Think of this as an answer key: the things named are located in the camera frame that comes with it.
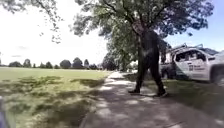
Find open grass field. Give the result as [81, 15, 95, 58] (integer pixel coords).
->
[0, 66, 113, 128]

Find grass verge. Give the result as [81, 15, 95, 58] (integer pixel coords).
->
[122, 72, 224, 122]

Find grey concrete footpath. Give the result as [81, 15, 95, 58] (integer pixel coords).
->
[78, 70, 224, 128]

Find row of trees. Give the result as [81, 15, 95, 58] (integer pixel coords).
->
[0, 57, 108, 71]

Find person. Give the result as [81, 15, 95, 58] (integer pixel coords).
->
[128, 21, 169, 98]

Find overhanging tree branches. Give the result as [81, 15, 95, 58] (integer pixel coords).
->
[0, 0, 63, 44]

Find white pickup truck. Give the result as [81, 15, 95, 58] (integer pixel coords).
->
[159, 43, 224, 85]

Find large spreading tree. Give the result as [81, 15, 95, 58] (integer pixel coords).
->
[71, 0, 215, 73]

